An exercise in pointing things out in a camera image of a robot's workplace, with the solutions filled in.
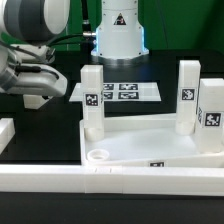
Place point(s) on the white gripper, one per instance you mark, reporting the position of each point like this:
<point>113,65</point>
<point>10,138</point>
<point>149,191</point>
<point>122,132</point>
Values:
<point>32,79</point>

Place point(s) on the white desk top tray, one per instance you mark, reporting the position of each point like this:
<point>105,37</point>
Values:
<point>145,141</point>

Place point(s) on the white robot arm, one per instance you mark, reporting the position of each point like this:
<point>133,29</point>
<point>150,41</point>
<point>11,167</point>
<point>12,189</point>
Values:
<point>26,25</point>

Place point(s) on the white left obstacle block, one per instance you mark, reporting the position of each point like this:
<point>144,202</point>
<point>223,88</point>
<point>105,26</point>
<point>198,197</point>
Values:
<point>7,131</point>

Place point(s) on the white front obstacle bar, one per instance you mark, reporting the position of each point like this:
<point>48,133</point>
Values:
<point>118,180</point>

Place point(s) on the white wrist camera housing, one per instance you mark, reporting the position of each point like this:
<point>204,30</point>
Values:
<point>41,54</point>

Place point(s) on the white marker base plate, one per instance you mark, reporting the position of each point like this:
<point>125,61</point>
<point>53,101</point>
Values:
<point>123,92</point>

